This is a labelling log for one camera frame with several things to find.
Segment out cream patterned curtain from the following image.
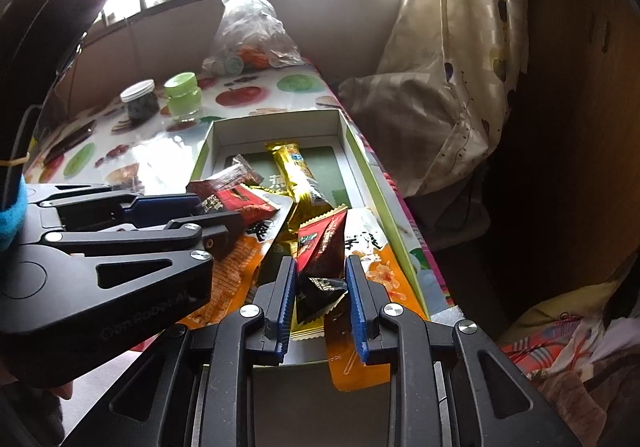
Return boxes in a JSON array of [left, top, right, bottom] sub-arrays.
[[337, 0, 533, 200]]

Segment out red and black triangular packet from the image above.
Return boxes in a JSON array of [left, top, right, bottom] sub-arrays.
[[294, 204, 349, 328]]

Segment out person's left hand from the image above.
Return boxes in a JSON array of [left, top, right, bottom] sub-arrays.
[[52, 374, 75, 400]]

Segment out clear plastic bag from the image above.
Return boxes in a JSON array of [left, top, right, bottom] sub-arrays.
[[201, 0, 305, 74]]

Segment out green and white cardboard box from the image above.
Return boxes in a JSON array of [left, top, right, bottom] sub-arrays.
[[186, 108, 432, 370]]

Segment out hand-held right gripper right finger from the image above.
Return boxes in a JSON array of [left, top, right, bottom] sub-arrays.
[[345, 254, 566, 447]]

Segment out long gold snack bar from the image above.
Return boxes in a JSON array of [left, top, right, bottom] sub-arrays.
[[264, 141, 335, 209]]

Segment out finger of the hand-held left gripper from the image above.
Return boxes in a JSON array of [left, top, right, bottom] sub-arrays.
[[42, 211, 244, 260], [27, 184, 202, 230]]

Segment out clear jar with dark contents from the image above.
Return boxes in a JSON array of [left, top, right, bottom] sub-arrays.
[[120, 79, 159, 124]]

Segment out fruit print plastic tablecloth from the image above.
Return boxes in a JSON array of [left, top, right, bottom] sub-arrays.
[[22, 58, 456, 328]]

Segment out orange konjac snack pouch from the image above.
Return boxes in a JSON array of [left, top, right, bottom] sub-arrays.
[[326, 207, 402, 393], [187, 197, 291, 330]]

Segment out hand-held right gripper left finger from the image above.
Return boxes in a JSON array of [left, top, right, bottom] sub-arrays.
[[75, 256, 298, 447]]

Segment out colourful bedding cloth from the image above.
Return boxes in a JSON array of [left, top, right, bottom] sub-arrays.
[[495, 272, 640, 447]]

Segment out green lidded jar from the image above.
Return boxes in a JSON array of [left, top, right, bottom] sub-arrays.
[[163, 72, 204, 123]]

